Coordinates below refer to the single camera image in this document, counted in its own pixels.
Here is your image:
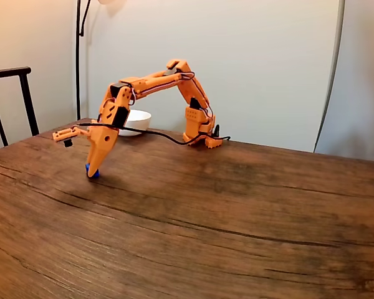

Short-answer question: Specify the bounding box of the blue cube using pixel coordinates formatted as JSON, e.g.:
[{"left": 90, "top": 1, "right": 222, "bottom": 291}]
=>
[{"left": 85, "top": 162, "right": 102, "bottom": 181}]

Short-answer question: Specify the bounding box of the black floor lamp pole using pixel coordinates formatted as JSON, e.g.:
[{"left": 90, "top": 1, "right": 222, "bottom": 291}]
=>
[{"left": 75, "top": 0, "right": 93, "bottom": 121}]

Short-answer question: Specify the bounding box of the black chair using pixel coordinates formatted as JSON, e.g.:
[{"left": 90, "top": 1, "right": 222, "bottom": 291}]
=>
[{"left": 0, "top": 66, "right": 41, "bottom": 147}]

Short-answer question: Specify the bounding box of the white bowl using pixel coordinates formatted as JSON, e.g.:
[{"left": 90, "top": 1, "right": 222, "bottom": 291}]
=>
[{"left": 118, "top": 110, "right": 152, "bottom": 137}]

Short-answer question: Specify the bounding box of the orange mounted camera box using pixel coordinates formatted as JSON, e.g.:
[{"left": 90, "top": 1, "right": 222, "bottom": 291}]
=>
[{"left": 52, "top": 125, "right": 92, "bottom": 148}]

